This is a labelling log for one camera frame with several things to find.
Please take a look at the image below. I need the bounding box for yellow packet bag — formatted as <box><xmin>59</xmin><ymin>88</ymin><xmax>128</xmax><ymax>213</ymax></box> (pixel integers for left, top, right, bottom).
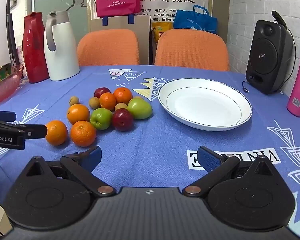
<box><xmin>151</xmin><ymin>21</ymin><xmax>175</xmax><ymax>43</ymax></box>

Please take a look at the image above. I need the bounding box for red thermos jug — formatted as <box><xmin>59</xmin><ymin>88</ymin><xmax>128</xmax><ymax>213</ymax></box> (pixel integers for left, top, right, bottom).
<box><xmin>22</xmin><ymin>12</ymin><xmax>50</xmax><ymax>84</ymax></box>

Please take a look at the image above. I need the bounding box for orange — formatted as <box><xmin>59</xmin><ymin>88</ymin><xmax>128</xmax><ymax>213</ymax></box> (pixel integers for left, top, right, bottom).
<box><xmin>113</xmin><ymin>87</ymin><xmax>133</xmax><ymax>105</ymax></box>
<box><xmin>70</xmin><ymin>120</ymin><xmax>97</xmax><ymax>147</ymax></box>
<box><xmin>99</xmin><ymin>92</ymin><xmax>117</xmax><ymax>111</ymax></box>
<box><xmin>66</xmin><ymin>103</ymin><xmax>91</xmax><ymax>125</ymax></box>
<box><xmin>44</xmin><ymin>120</ymin><xmax>68</xmax><ymax>146</ymax></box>

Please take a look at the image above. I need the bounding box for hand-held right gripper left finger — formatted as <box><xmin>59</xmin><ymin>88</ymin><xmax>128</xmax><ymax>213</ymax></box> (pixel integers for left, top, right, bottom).
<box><xmin>25</xmin><ymin>145</ymin><xmax>116</xmax><ymax>197</ymax></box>

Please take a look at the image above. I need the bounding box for green apple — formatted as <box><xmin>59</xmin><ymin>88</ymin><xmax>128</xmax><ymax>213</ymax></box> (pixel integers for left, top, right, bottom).
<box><xmin>90</xmin><ymin>108</ymin><xmax>113</xmax><ymax>131</ymax></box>
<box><xmin>126</xmin><ymin>98</ymin><xmax>153</xmax><ymax>120</ymax></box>

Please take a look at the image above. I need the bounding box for green patterned dish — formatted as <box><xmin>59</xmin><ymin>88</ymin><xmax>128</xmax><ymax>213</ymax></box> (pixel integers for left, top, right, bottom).
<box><xmin>0</xmin><ymin>63</ymin><xmax>14</xmax><ymax>83</ymax></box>

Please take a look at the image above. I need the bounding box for orange chair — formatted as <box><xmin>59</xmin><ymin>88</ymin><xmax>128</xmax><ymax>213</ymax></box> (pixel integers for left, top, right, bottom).
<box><xmin>77</xmin><ymin>29</ymin><xmax>140</xmax><ymax>67</ymax></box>
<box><xmin>154</xmin><ymin>29</ymin><xmax>230</xmax><ymax>72</ymax></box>

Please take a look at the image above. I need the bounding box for black microphone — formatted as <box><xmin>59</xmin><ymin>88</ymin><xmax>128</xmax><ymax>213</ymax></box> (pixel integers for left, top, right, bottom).
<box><xmin>271</xmin><ymin>10</ymin><xmax>288</xmax><ymax>29</ymax></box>

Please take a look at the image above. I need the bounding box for white plate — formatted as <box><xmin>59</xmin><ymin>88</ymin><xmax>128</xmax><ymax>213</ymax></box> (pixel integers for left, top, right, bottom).
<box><xmin>157</xmin><ymin>78</ymin><xmax>253</xmax><ymax>131</ymax></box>

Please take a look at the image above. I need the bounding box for blue printed tablecloth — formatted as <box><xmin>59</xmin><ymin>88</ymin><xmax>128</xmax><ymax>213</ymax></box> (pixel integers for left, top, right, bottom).
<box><xmin>0</xmin><ymin>65</ymin><xmax>300</xmax><ymax>235</ymax></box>

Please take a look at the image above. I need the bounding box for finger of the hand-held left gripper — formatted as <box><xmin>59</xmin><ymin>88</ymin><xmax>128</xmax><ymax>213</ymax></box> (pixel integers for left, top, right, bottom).
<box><xmin>0</xmin><ymin>120</ymin><xmax>48</xmax><ymax>140</ymax></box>
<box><xmin>0</xmin><ymin>109</ymin><xmax>17</xmax><ymax>123</ymax></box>

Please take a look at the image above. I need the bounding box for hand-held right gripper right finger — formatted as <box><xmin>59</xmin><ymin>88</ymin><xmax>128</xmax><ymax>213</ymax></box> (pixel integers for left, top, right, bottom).
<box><xmin>182</xmin><ymin>146</ymin><xmax>278</xmax><ymax>197</ymax></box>

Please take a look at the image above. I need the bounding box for blue shopping bag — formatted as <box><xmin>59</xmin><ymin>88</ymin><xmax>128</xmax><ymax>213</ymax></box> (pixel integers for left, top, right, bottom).
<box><xmin>173</xmin><ymin>4</ymin><xmax>218</xmax><ymax>36</ymax></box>

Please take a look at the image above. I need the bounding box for black speaker cable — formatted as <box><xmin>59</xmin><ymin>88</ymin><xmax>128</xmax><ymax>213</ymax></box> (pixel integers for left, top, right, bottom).
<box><xmin>242</xmin><ymin>37</ymin><xmax>297</xmax><ymax>93</ymax></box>

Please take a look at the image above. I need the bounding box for red apple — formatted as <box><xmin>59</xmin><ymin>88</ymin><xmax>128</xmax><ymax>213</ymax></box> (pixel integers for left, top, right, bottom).
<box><xmin>112</xmin><ymin>108</ymin><xmax>134</xmax><ymax>132</ymax></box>
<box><xmin>94</xmin><ymin>87</ymin><xmax>111</xmax><ymax>99</ymax></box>

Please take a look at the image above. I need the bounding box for wall poster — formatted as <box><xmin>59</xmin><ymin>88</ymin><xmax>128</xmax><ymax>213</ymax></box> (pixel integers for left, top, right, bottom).
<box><xmin>87</xmin><ymin>0</ymin><xmax>213</xmax><ymax>30</ymax></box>

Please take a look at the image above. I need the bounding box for black speaker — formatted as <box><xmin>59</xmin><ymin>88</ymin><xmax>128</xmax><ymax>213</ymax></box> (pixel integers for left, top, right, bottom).
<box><xmin>245</xmin><ymin>19</ymin><xmax>294</xmax><ymax>95</ymax></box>

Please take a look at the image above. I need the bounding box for pink glass bowl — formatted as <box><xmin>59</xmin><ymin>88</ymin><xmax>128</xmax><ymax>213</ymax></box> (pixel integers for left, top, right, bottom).
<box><xmin>0</xmin><ymin>64</ymin><xmax>25</xmax><ymax>104</ymax></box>

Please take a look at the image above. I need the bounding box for white thermos jug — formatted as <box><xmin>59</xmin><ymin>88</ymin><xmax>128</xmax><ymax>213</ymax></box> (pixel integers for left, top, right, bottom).
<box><xmin>43</xmin><ymin>10</ymin><xmax>80</xmax><ymax>81</ymax></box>

